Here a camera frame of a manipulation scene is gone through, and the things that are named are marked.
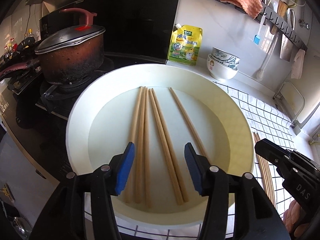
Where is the wooden chopstick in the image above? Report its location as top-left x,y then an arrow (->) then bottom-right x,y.
135,87 -> 146,203
124,87 -> 144,203
254,132 -> 276,207
253,132 -> 273,201
148,89 -> 184,205
144,89 -> 152,208
148,89 -> 189,205
169,87 -> 208,158

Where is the right human hand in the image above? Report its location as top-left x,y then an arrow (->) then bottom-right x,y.
283,200 -> 309,237

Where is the white checkered cloth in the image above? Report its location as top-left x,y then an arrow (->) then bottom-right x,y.
113,84 -> 294,239

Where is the large white round tray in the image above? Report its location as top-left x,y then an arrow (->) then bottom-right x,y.
66,64 -> 254,229

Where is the black gas stove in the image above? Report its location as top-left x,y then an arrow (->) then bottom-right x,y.
10,55 -> 118,131

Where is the pink hanging cloth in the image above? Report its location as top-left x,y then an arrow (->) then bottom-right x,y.
291,49 -> 305,79

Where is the white bottom bowl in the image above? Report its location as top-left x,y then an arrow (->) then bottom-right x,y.
207,54 -> 238,80

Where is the patterned middle bowl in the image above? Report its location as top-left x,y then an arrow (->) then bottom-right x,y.
210,54 -> 240,69

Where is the patterned bowl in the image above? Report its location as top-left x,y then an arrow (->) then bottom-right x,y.
210,54 -> 240,69
212,47 -> 240,64

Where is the dark red cooking pot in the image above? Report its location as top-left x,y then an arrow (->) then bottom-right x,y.
37,34 -> 104,85

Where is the patterned top bowl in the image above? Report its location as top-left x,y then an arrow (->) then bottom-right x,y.
212,47 -> 240,64

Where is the metal cleaver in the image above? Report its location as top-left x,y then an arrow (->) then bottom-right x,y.
280,34 -> 293,62

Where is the yellow seasoning pouch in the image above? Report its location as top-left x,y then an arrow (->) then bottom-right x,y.
168,23 -> 202,66

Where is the blue silicone brush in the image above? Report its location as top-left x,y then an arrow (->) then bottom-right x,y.
253,15 -> 265,45

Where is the dark frying pan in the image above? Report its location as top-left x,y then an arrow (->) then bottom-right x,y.
1,37 -> 42,81

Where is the black wall hook rail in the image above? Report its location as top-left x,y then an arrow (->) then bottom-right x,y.
216,0 -> 308,51

